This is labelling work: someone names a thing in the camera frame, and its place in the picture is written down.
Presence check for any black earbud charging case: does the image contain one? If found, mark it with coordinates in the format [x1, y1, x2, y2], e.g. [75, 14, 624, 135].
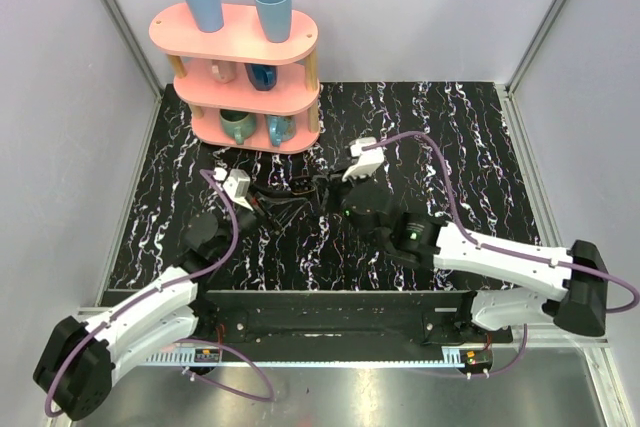
[289, 176, 315, 196]

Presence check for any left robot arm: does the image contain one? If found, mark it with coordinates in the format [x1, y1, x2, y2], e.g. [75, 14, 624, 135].
[33, 183, 314, 420]

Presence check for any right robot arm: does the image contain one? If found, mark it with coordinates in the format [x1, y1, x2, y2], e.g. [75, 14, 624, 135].
[321, 174, 608, 344]

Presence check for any blue butterfly mug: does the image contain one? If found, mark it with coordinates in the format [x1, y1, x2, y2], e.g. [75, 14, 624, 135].
[266, 115, 297, 147]

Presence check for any green ceramic mug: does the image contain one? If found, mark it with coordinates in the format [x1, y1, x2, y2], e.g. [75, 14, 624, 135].
[219, 109, 257, 145]

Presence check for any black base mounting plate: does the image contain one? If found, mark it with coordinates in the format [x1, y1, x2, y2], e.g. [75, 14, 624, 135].
[191, 291, 513, 363]

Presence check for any pink three-tier wooden shelf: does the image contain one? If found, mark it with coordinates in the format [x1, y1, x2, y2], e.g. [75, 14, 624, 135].
[149, 3, 320, 154]

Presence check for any dark blue mug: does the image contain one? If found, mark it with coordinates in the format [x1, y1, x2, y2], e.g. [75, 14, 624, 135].
[245, 63, 277, 91]

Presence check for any pink mug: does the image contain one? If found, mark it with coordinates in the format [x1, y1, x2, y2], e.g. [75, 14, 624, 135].
[210, 60, 237, 84]

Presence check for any left controller board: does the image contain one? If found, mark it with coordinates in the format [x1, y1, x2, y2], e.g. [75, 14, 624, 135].
[194, 347, 221, 364]

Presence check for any controller board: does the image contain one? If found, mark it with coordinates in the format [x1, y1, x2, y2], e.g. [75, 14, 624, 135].
[194, 347, 221, 364]
[463, 349, 493, 370]

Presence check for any short light blue cup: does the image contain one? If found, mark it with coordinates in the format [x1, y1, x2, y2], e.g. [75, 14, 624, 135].
[254, 0, 292, 43]

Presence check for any right controller board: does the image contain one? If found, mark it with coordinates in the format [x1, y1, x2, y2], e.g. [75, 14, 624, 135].
[463, 349, 493, 370]

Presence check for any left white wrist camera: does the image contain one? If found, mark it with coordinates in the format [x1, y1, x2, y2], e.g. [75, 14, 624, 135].
[213, 167, 253, 211]

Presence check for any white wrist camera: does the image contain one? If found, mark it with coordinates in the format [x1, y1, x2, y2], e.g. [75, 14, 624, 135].
[213, 167, 253, 211]
[342, 137, 385, 182]

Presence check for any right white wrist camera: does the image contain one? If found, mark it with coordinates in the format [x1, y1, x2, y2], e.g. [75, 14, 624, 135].
[342, 137, 385, 182]

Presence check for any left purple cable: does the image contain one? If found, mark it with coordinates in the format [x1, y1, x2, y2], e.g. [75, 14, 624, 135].
[44, 169, 276, 418]

